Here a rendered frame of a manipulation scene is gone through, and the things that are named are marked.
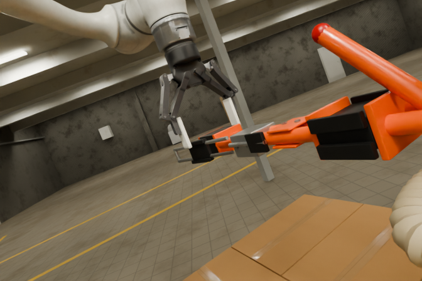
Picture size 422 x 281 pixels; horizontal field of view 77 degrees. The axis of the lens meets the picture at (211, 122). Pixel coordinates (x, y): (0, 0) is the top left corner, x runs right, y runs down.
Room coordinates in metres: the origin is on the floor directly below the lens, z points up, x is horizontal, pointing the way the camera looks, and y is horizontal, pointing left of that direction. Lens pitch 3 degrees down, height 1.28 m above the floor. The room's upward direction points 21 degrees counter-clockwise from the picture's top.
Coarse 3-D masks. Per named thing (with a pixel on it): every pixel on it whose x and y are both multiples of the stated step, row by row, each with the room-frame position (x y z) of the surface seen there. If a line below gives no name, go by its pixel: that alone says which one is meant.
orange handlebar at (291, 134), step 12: (408, 108) 0.27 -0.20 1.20; (288, 120) 0.43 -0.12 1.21; (300, 120) 0.39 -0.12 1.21; (396, 120) 0.25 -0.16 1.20; (408, 120) 0.24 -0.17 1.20; (420, 120) 0.23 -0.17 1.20; (264, 132) 0.44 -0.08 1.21; (276, 132) 0.40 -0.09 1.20; (288, 132) 0.38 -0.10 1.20; (300, 132) 0.36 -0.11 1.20; (396, 132) 0.25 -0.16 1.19; (408, 132) 0.24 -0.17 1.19; (420, 132) 0.23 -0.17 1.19; (228, 144) 0.53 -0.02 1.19; (276, 144) 0.41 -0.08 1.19; (288, 144) 0.39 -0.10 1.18; (300, 144) 0.37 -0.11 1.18
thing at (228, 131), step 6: (228, 126) 0.63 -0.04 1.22; (234, 126) 0.59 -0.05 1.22; (240, 126) 0.60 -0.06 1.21; (210, 132) 0.64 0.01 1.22; (216, 132) 0.59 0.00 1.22; (222, 132) 0.58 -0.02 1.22; (228, 132) 0.58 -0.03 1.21; (198, 138) 0.64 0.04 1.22; (204, 138) 0.61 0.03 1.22; (210, 138) 0.58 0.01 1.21; (216, 138) 0.57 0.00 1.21; (210, 144) 0.59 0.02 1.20; (216, 144) 0.57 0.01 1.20; (216, 150) 0.58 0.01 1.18; (222, 150) 0.57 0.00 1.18; (228, 150) 0.58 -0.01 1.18
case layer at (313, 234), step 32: (288, 224) 1.38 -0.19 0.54; (320, 224) 1.27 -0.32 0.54; (352, 224) 1.18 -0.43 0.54; (384, 224) 1.09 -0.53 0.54; (224, 256) 1.32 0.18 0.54; (256, 256) 1.21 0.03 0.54; (288, 256) 1.13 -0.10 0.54; (320, 256) 1.05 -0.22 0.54; (352, 256) 0.99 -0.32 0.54; (384, 256) 0.93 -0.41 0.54
